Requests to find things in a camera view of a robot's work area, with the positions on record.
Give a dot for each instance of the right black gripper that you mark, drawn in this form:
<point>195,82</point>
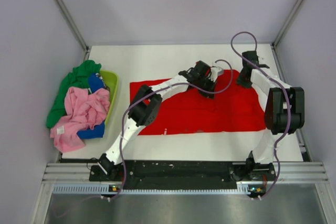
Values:
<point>240,82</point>

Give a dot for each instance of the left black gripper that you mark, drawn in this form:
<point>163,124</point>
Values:
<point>211,84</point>

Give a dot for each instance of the red t shirt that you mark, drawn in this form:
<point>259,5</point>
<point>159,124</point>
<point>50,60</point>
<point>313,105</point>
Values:
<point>234,109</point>

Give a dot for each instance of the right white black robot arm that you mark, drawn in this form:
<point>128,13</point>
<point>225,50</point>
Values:
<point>284,111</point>

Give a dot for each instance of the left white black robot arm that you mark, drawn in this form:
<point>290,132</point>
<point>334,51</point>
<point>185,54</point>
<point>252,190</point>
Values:
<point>145,106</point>

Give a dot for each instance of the lime green tray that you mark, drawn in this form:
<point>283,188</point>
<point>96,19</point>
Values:
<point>111,80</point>

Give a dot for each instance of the blue t shirt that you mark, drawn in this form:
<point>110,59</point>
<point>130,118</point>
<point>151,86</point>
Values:
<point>95,83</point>

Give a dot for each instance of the pink t shirt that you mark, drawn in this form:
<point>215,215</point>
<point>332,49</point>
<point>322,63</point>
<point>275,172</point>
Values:
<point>83,111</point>

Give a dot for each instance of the green t shirt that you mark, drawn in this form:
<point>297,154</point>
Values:
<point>77,78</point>

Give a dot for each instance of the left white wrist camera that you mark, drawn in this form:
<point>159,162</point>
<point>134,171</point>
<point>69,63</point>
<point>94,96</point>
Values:
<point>216,71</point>

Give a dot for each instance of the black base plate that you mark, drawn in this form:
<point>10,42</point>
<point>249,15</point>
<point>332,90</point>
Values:
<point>178,175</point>

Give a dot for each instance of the right aluminium frame post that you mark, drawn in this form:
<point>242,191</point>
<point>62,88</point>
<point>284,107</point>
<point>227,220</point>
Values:
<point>288,22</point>

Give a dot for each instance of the aluminium frame post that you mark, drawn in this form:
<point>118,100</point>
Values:
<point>288,22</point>
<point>71,24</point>

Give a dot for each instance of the grey slotted cable duct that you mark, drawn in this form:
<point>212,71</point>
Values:
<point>104,189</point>

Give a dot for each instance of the left aluminium frame post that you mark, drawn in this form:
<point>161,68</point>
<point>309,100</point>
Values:
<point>71,24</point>

